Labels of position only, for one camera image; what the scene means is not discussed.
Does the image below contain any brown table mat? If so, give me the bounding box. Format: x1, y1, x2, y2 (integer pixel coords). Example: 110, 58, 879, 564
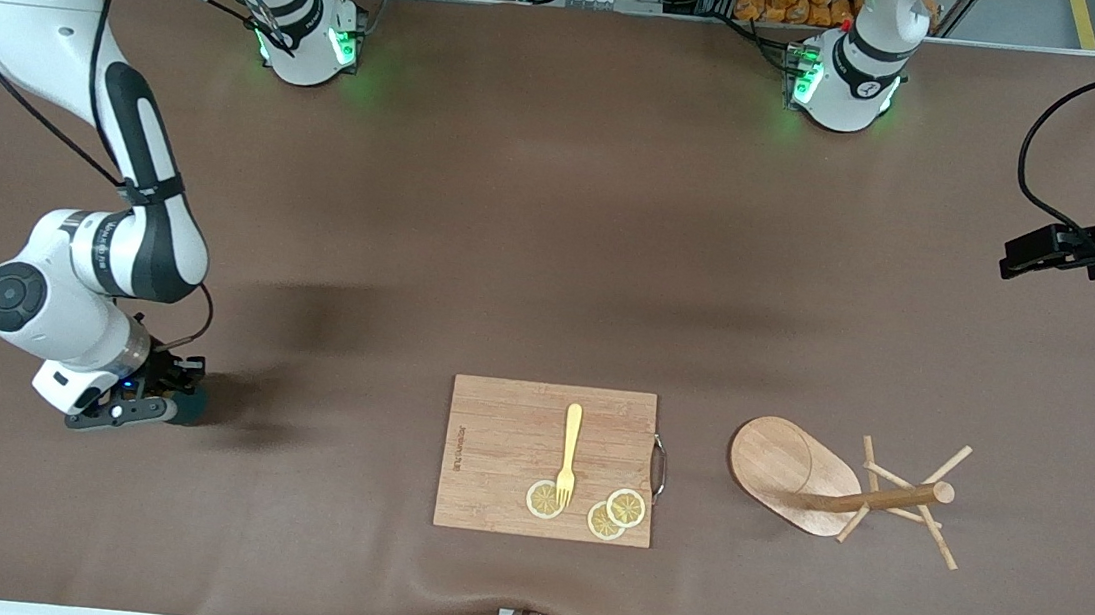
0, 0, 1095, 615

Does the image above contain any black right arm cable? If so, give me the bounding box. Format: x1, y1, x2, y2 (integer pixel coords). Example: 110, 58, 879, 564
0, 0, 302, 362

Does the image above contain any lemon slice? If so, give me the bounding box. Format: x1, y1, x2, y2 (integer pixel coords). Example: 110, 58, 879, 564
524, 478, 569, 522
586, 500, 628, 543
605, 487, 649, 531

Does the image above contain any wooden cutting board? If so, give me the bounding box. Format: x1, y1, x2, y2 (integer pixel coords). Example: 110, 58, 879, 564
432, 372, 676, 550

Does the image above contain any dark teal ribbed mug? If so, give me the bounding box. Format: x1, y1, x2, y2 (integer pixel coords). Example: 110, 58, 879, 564
162, 381, 210, 429

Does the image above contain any wooden mug tree rack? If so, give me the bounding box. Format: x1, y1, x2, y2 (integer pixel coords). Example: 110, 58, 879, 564
720, 412, 975, 572

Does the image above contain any yellow plastic fork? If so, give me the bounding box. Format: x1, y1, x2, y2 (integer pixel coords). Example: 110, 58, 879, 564
553, 403, 585, 510

